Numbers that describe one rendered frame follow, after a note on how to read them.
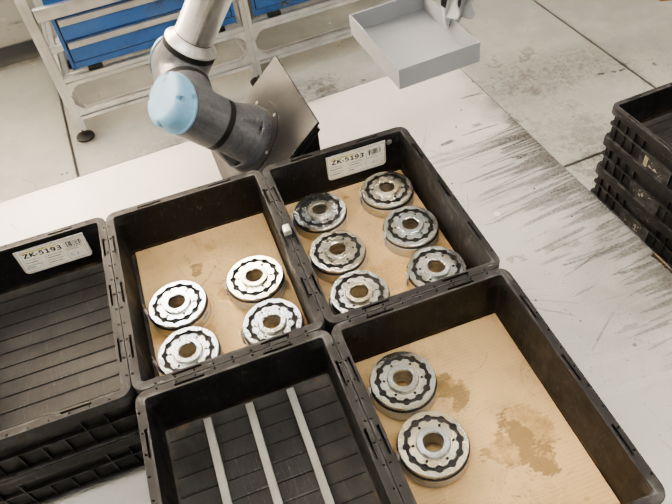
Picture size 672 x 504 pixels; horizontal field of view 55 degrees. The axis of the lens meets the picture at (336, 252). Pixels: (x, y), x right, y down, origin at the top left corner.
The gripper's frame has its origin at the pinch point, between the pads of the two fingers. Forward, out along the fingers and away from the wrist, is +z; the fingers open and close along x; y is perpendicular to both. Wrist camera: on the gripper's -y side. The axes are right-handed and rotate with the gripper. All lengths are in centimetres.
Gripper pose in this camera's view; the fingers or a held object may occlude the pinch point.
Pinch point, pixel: (449, 21)
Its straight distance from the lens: 163.6
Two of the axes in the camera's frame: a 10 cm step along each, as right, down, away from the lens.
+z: -1.6, 7.4, 6.6
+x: 8.8, -1.9, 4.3
